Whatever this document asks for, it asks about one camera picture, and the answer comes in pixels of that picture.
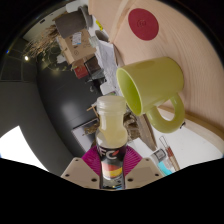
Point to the black wall screen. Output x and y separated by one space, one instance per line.
83 138

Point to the brown cardboard box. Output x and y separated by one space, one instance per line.
78 50

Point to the yellow-green mug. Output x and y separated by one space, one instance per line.
153 83

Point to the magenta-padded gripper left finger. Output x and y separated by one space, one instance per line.
80 171

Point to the yellow sticky note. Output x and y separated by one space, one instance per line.
99 25

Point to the light wooden board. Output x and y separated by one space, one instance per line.
106 13
200 66

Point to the small paint jar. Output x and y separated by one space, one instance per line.
159 155

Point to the clear bottle with black label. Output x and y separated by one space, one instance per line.
111 133

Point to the ceiling spot lights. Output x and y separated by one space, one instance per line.
26 57

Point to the paint brush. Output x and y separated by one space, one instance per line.
170 153

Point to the grey plant saucer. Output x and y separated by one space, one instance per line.
87 15

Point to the white chair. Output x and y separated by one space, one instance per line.
106 88

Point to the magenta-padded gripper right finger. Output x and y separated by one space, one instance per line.
143 171

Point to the small glass jar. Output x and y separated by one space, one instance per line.
101 35

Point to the flat round red coaster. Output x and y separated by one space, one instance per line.
143 24

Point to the colourful book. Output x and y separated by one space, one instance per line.
165 167

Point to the red box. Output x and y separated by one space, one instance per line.
81 71

